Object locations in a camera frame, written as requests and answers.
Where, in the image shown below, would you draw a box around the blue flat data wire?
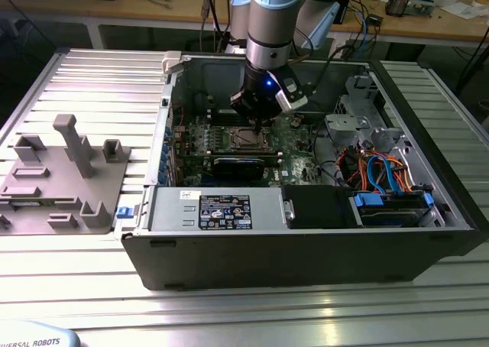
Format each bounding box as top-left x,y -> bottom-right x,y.
366,152 -> 395,195

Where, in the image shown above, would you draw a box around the finned CPU cooler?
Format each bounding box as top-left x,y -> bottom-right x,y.
384,0 -> 409,18

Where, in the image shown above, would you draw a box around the wooden desk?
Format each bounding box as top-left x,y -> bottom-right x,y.
0,0 -> 489,44

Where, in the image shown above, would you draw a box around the green motherboard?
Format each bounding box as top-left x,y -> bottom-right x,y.
170,112 -> 325,188

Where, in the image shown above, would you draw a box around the pale blue teach pendant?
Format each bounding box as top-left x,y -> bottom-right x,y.
0,319 -> 83,347

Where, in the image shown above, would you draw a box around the orange power wire bundle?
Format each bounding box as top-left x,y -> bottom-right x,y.
391,154 -> 417,193

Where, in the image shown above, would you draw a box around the black open PC case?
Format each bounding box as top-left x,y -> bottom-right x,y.
120,51 -> 489,291

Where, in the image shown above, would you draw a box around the pale case release handle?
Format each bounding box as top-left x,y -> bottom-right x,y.
161,50 -> 183,75

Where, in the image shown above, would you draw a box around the RAM stick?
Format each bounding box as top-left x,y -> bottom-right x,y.
211,150 -> 283,161

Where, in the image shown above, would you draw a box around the silver Intel CPU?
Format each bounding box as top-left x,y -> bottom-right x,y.
236,129 -> 265,147

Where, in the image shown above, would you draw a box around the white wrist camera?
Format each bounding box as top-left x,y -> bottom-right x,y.
271,68 -> 309,114

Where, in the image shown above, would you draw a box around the metal socket cover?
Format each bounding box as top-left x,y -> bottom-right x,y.
230,127 -> 274,151

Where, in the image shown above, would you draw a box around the silver power supply unit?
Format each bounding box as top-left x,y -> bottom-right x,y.
147,186 -> 287,232

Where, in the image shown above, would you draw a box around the white paper sheets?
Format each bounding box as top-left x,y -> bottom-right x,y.
439,1 -> 489,19

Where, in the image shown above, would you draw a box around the grey metal drive cage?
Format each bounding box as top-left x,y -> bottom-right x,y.
324,73 -> 406,153

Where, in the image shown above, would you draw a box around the white label sheet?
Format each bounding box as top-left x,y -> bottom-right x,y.
328,35 -> 347,57

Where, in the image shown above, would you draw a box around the grey electronic module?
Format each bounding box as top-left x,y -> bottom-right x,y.
404,0 -> 436,18

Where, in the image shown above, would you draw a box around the hard disk in blue carrier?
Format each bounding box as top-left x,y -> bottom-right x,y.
349,191 -> 436,229

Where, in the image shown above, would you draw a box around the grey parts rack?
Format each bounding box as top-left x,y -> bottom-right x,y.
0,113 -> 134,236

